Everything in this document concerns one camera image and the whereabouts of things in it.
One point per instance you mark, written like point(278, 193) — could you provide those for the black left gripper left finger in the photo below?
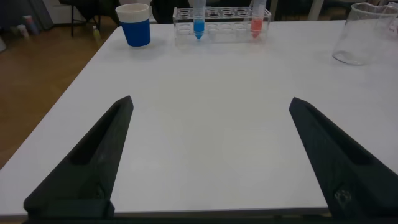
point(87, 174)

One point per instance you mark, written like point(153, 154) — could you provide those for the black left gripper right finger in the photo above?
point(348, 174)

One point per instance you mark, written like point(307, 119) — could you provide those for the blue pigment test tube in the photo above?
point(199, 26)

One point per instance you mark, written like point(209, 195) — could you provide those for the clear glass beaker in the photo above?
point(360, 37)

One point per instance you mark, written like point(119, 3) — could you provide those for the red pigment test tube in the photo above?
point(257, 26)

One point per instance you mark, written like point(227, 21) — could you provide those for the clear plastic tube rack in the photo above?
point(224, 31)

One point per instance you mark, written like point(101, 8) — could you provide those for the blue and white paper cup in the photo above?
point(135, 31)

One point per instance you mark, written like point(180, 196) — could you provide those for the small white paper cup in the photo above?
point(23, 31)

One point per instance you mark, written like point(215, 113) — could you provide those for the purple stacked cups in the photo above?
point(30, 25)

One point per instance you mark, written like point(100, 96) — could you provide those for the white drawer cabinet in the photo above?
point(59, 12)

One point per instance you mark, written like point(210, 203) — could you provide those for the white desk with organiser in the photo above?
point(315, 9)

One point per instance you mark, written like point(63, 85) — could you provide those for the tall grey cabinet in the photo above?
point(37, 12)

